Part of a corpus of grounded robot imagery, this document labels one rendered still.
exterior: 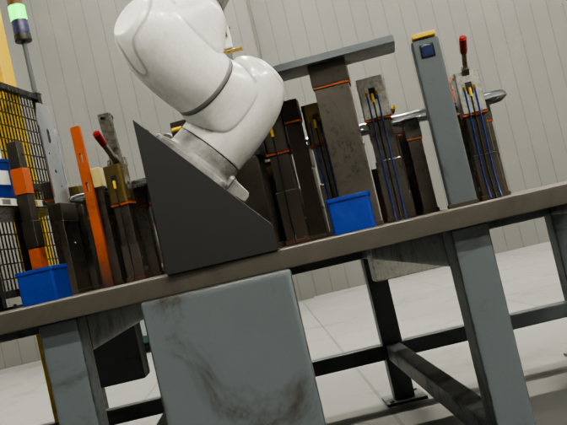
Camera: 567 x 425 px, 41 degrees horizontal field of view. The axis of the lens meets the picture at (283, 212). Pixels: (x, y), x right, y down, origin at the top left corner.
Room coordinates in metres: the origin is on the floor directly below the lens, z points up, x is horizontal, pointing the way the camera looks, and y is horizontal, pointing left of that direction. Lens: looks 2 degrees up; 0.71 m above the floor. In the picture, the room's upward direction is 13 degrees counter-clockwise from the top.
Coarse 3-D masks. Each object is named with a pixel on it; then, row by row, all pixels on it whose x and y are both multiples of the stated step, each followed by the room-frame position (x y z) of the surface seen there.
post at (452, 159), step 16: (416, 48) 1.94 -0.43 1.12; (416, 64) 1.94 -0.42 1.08; (432, 64) 1.93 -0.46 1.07; (432, 80) 1.93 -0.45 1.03; (448, 80) 1.93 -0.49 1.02; (432, 96) 1.94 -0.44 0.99; (448, 96) 1.93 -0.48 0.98; (432, 112) 1.94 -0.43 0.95; (448, 112) 1.93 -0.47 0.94; (432, 128) 1.94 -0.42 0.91; (448, 128) 1.93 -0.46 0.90; (448, 144) 1.93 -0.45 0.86; (448, 160) 1.94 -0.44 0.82; (464, 160) 1.93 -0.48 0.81; (448, 176) 1.94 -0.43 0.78; (464, 176) 1.93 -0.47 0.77; (448, 192) 1.94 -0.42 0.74; (464, 192) 1.93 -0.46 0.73; (448, 208) 1.99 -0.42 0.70
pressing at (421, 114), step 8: (488, 96) 2.18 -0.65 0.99; (496, 96) 2.29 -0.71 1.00; (504, 96) 2.26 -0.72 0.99; (408, 112) 2.22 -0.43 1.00; (416, 112) 2.21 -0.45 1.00; (424, 112) 2.21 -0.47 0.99; (456, 112) 2.38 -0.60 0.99; (392, 120) 2.22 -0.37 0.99; (400, 120) 2.33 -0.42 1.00; (424, 120) 2.39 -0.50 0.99; (360, 128) 2.24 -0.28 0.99; (368, 128) 2.34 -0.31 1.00; (136, 184) 2.33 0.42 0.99; (144, 184) 2.46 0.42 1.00; (72, 200) 2.36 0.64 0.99; (80, 200) 2.46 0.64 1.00
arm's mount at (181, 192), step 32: (160, 160) 1.47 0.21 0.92; (160, 192) 1.47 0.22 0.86; (192, 192) 1.48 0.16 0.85; (224, 192) 1.48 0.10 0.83; (160, 224) 1.47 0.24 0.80; (192, 224) 1.48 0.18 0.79; (224, 224) 1.48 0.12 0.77; (256, 224) 1.49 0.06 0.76; (192, 256) 1.48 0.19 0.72; (224, 256) 1.48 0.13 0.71
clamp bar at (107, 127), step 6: (102, 114) 2.26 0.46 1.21; (108, 114) 2.26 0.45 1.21; (102, 120) 2.26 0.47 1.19; (108, 120) 2.27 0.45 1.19; (102, 126) 2.27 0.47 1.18; (108, 126) 2.27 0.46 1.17; (114, 126) 2.29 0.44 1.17; (102, 132) 2.27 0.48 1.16; (108, 132) 2.27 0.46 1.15; (114, 132) 2.28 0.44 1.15; (108, 138) 2.28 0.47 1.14; (114, 138) 2.27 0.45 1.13; (108, 144) 2.28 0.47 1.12; (114, 144) 2.28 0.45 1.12; (114, 150) 2.28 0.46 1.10; (120, 150) 2.29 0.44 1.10; (120, 156) 2.28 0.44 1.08; (120, 162) 2.28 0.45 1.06
